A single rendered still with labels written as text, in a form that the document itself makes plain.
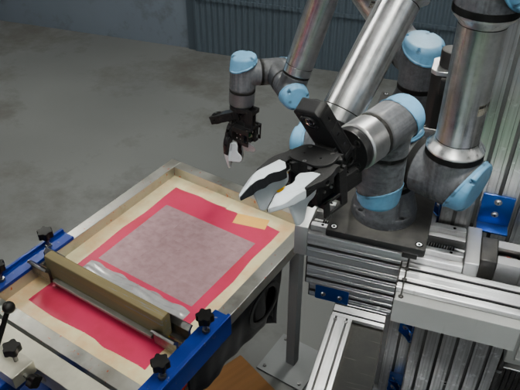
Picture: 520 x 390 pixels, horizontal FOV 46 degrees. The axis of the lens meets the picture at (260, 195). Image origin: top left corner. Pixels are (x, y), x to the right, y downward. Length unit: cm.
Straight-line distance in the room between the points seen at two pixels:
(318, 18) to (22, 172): 279
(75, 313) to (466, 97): 109
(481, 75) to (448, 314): 52
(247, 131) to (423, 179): 68
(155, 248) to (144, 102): 290
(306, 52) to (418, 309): 70
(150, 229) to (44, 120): 278
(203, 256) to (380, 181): 87
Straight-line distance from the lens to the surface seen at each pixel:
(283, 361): 272
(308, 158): 85
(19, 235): 355
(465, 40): 115
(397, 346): 208
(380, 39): 111
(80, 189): 380
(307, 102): 83
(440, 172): 126
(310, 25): 160
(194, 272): 173
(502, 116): 146
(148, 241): 185
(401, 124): 97
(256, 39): 516
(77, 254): 185
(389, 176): 101
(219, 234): 185
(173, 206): 197
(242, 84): 175
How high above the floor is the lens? 215
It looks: 37 degrees down
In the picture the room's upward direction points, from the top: straight up
